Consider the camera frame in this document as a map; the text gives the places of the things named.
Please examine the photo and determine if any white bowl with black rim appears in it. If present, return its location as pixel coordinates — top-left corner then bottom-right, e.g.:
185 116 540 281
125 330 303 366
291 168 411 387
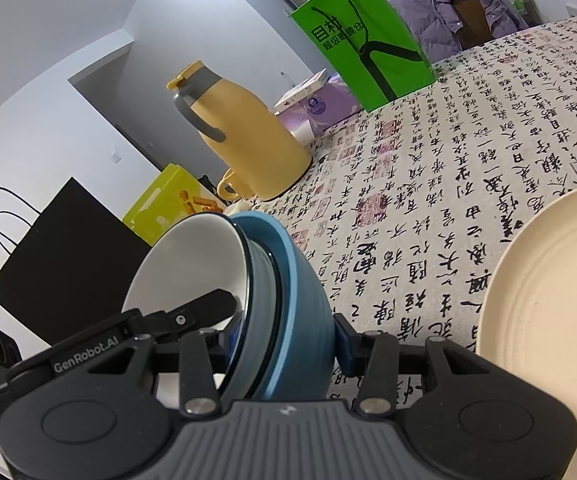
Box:
241 232 289 391
121 213 249 411

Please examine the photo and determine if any wooden chair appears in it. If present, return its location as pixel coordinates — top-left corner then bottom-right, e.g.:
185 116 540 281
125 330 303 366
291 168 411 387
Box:
451 0 494 46

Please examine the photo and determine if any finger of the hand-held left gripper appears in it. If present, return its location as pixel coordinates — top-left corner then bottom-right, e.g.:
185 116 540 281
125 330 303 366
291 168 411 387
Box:
142 288 240 344

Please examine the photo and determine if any yellow-green snack box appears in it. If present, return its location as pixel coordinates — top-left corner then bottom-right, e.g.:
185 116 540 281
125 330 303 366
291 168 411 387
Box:
122 163 226 246

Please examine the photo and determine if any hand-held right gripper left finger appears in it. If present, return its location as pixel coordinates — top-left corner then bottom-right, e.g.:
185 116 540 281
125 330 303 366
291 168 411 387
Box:
86 328 232 419

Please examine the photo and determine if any yellow thermos jug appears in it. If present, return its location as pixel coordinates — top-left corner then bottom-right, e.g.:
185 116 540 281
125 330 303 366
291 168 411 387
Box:
167 60 313 202

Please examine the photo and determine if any yellow mug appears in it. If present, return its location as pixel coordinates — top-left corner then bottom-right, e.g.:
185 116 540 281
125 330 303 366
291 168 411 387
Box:
217 169 256 202

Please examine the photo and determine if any black paper bag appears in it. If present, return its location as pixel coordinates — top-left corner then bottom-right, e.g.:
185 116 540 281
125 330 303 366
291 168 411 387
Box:
0 176 154 346

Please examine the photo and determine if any purple jacket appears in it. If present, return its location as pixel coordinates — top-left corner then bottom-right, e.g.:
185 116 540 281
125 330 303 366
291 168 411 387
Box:
388 0 529 63

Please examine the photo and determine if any green paper bag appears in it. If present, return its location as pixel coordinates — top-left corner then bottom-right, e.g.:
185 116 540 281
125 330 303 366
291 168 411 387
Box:
291 0 437 112

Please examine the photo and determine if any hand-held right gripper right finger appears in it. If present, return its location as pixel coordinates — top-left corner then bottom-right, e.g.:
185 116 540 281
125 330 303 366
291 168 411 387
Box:
333 312 495 418

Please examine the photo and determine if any purple tissue pack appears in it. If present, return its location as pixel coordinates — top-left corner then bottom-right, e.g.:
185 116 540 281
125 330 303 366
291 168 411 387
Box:
276 74 364 141

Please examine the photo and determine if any white flat box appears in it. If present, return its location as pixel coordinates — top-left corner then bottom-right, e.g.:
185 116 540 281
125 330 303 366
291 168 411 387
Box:
274 69 329 109

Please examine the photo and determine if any blue bowl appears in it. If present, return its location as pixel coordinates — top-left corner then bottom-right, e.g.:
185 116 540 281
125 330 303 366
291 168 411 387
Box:
218 211 336 401

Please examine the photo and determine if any cream plate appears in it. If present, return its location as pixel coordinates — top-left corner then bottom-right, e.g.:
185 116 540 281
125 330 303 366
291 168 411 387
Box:
475 180 577 480

